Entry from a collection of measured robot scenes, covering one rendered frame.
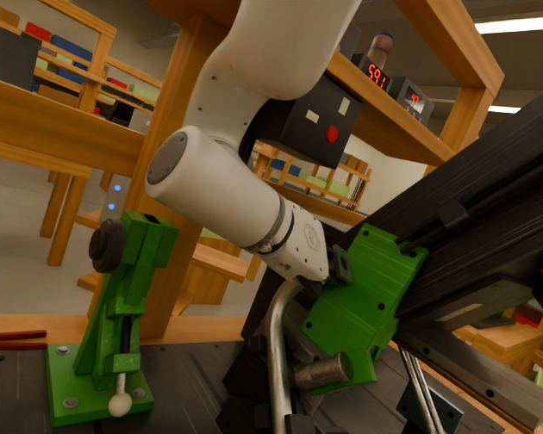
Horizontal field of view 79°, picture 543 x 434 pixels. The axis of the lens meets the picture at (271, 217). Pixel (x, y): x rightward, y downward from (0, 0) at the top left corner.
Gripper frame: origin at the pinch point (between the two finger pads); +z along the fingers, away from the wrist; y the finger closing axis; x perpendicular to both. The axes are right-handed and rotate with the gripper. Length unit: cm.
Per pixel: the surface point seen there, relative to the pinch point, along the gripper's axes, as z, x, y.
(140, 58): 138, 552, 872
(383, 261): 2.7, -8.1, -0.7
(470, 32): 34, -41, 78
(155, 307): -5.9, 37.1, 0.6
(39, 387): -23.1, 35.1, -15.8
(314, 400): 4.9, 7.8, -17.9
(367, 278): 2.7, -5.0, -2.6
